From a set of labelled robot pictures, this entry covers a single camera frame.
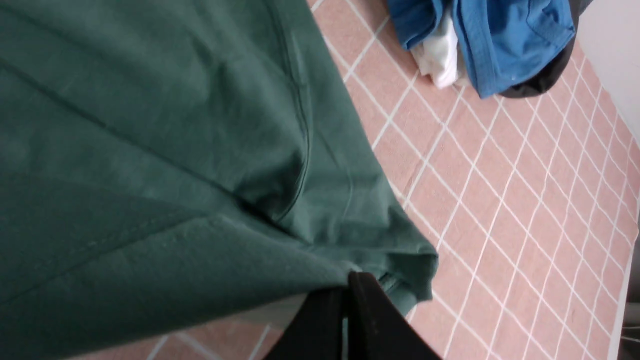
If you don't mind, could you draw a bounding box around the white crumpled garment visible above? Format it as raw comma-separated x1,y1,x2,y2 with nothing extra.
410,6,471,89

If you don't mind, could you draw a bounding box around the green long sleeve shirt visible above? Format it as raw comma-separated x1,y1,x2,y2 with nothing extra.
0,0,439,360

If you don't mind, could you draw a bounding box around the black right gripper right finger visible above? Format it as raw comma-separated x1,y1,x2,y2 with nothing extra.
347,272,441,360

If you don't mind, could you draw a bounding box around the blue crumpled garment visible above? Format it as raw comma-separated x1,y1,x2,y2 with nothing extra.
387,0,585,99

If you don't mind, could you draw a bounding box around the pink checkered tablecloth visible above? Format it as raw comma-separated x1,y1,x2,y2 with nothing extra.
70,0,640,360

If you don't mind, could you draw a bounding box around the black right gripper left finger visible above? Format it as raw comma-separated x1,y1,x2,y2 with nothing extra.
265,288,346,360

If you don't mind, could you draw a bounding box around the dark grey crumpled garment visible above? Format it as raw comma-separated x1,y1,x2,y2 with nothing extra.
484,0,591,99

